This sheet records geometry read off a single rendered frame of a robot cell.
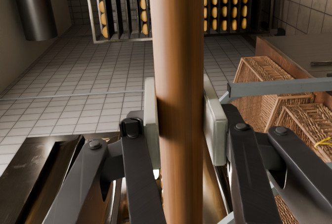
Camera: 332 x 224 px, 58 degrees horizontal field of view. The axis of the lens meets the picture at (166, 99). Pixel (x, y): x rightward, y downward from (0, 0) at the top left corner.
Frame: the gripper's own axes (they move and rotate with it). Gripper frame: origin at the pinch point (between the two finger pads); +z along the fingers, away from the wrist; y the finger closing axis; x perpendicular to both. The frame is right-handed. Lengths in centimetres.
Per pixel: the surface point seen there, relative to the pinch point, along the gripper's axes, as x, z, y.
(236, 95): -38, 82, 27
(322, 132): -45, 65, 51
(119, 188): -79, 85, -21
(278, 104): -47, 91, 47
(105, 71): -89, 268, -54
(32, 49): -75, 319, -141
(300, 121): -45, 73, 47
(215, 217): -94, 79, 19
